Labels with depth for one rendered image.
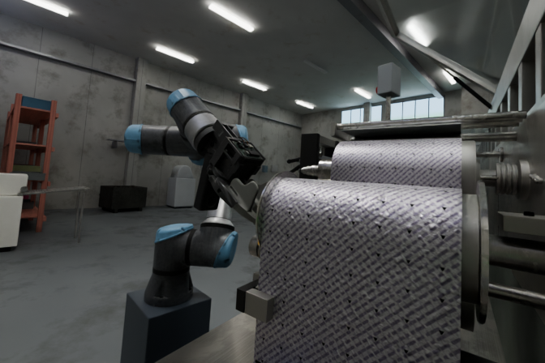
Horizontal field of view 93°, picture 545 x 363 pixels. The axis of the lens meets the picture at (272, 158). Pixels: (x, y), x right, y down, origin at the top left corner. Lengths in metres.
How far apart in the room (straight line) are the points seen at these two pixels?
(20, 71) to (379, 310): 9.79
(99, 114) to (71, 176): 2.02
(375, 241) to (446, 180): 0.26
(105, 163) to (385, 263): 9.62
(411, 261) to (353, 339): 0.11
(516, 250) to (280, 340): 0.29
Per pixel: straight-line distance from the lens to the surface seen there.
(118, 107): 10.02
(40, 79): 9.84
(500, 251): 0.36
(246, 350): 0.76
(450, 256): 0.31
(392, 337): 0.35
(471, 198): 0.35
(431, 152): 0.56
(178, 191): 9.60
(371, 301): 0.34
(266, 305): 0.39
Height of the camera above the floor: 1.31
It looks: 4 degrees up
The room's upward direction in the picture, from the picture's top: 4 degrees clockwise
